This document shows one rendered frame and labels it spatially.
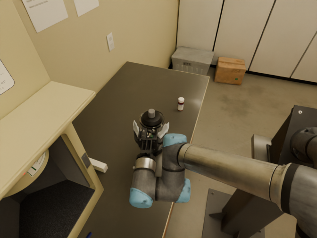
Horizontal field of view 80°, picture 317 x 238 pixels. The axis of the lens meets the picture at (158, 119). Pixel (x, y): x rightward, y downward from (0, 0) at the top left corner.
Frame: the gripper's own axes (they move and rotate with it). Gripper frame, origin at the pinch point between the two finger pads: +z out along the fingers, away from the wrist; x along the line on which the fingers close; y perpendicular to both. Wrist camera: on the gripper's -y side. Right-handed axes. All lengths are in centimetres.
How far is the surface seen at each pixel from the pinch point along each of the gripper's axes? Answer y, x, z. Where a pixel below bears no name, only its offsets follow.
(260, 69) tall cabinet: -115, -148, 214
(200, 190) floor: -115, -41, 14
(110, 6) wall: 17, 36, 83
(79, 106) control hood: 38.9, 9.5, -28.7
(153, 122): 4.1, -1.1, -3.1
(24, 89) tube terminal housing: 41, 21, -26
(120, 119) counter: -21.4, 21.4, 17.8
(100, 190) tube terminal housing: -15.4, 19.4, -26.0
